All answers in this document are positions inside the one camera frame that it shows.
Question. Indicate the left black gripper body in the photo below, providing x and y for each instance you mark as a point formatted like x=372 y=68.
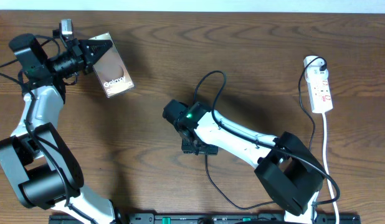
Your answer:
x=74 y=48

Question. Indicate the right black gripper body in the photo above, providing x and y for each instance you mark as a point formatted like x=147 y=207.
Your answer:
x=199 y=149

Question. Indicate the white power strip socket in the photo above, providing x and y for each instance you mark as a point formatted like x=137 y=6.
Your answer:
x=316 y=75

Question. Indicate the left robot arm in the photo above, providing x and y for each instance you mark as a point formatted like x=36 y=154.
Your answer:
x=38 y=164

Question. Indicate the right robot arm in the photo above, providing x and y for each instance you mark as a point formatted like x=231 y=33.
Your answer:
x=288 y=171

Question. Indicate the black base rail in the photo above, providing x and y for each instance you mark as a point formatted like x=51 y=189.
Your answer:
x=149 y=218

